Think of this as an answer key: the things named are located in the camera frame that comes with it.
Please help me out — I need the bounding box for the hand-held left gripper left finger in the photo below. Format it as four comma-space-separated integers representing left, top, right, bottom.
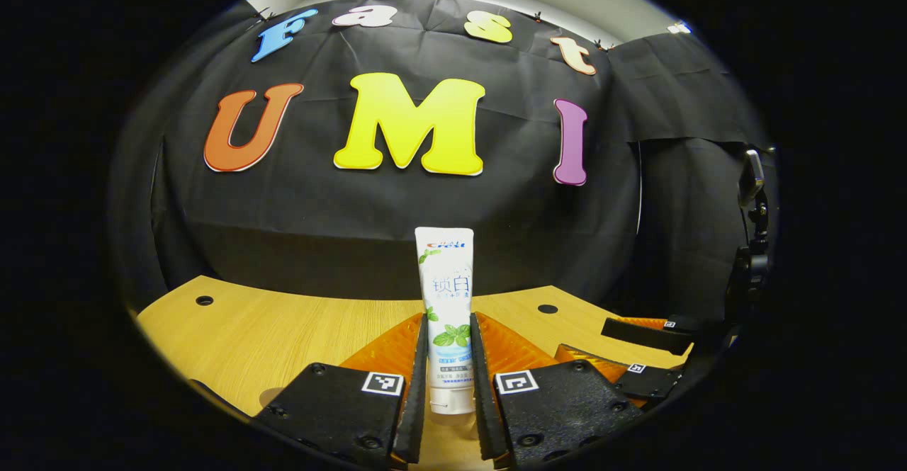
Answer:
254, 313, 431, 469

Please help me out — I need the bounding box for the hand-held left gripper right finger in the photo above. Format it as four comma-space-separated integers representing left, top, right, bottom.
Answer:
469, 312, 643, 469

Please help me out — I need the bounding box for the white toothpaste tube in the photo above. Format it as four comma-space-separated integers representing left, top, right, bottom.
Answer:
415, 227, 475, 416

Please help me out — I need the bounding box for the wooden desktop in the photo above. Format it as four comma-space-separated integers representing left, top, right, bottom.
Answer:
135, 275, 692, 471

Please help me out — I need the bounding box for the black backdrop cloth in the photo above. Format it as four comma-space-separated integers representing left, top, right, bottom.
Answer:
110, 0, 777, 330

